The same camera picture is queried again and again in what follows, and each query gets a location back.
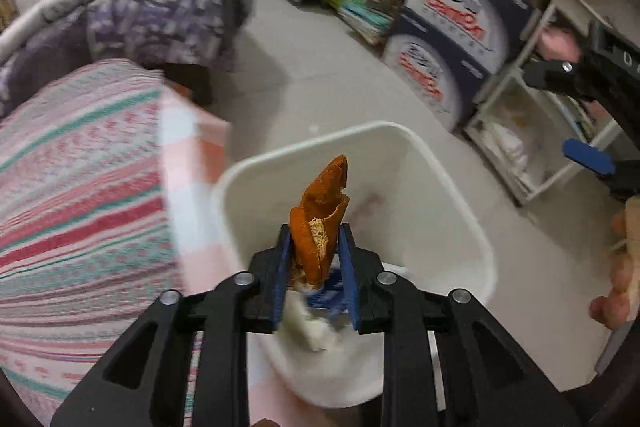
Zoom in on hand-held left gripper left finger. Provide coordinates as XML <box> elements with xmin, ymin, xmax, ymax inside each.
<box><xmin>50</xmin><ymin>223</ymin><xmax>292</xmax><ymax>427</ymax></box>

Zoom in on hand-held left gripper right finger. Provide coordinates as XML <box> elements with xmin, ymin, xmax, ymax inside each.
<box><xmin>339</xmin><ymin>223</ymin><xmax>583</xmax><ymax>427</ymax></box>

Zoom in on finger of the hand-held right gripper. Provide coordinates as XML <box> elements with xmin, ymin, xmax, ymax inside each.
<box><xmin>522</xmin><ymin>59</ymin><xmax>588</xmax><ymax>96</ymax></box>
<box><xmin>562</xmin><ymin>138</ymin><xmax>640</xmax><ymax>202</ymax></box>

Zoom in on white tissue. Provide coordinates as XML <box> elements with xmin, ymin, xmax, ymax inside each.
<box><xmin>282</xmin><ymin>282</ymin><xmax>342</xmax><ymax>352</ymax></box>

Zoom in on orange peel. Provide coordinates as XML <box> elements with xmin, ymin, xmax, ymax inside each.
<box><xmin>290</xmin><ymin>154</ymin><xmax>350</xmax><ymax>284</ymax></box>

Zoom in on white plastic bin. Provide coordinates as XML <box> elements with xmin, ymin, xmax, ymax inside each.
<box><xmin>212</xmin><ymin>121</ymin><xmax>497</xmax><ymax>409</ymax></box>

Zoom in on person's right hand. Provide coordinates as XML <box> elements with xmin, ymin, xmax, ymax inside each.
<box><xmin>589</xmin><ymin>209</ymin><xmax>640</xmax><ymax>330</ymax></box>

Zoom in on books in white rack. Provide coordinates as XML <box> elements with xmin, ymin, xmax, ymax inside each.
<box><xmin>555</xmin><ymin>94</ymin><xmax>597</xmax><ymax>142</ymax></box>

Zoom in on white shelf rack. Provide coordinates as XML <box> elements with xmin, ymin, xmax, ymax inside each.
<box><xmin>462</xmin><ymin>0</ymin><xmax>640</xmax><ymax>205</ymax></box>

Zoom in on pile of white papers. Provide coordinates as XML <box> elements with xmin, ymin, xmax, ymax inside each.
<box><xmin>480</xmin><ymin>107</ymin><xmax>546</xmax><ymax>198</ymax></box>

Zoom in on dark blue printed box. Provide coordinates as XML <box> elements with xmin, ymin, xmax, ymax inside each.
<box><xmin>400</xmin><ymin>0</ymin><xmax>536</xmax><ymax>68</ymax></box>
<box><xmin>382</xmin><ymin>9</ymin><xmax>493</xmax><ymax>130</ymax></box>

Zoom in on pink checked sheet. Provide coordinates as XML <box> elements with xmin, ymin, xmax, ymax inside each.
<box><xmin>159</xmin><ymin>87</ymin><xmax>351</xmax><ymax>427</ymax></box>

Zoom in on striped patterned blanket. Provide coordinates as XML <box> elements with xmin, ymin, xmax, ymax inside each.
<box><xmin>0</xmin><ymin>59</ymin><xmax>201</xmax><ymax>427</ymax></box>

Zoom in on purple patterned quilt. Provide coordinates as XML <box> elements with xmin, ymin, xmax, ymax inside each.
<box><xmin>0</xmin><ymin>0</ymin><xmax>246</xmax><ymax>118</ymax></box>

